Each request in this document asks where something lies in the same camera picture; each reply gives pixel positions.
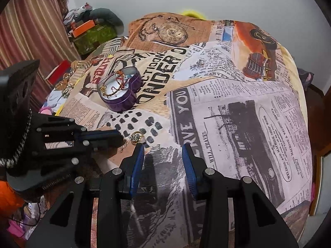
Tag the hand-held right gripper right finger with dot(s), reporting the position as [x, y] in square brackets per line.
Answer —
[190, 170]

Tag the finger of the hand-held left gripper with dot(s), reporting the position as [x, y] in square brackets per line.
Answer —
[77, 155]
[103, 135]

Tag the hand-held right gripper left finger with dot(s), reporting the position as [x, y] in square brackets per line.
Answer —
[137, 165]

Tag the purple heart-shaped tin box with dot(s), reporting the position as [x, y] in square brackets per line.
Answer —
[121, 103]

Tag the person's left forearm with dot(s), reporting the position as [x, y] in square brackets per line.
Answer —
[10, 196]

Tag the red box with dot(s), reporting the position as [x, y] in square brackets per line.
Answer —
[60, 69]

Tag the newspaper printed blanket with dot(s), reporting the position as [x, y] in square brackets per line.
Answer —
[232, 121]

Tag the striped brown curtain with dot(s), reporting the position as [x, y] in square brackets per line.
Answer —
[31, 25]

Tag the orange box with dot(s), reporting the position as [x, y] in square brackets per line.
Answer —
[82, 28]

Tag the pink cloth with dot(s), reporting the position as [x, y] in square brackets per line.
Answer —
[16, 230]

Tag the pile of clothes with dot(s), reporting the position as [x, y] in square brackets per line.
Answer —
[75, 13]

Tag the white sliding wardrobe door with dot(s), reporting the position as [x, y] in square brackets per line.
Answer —
[322, 186]

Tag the dark bag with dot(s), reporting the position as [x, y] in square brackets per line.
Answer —
[305, 78]

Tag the yellow plastic object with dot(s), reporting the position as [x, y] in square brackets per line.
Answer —
[192, 13]

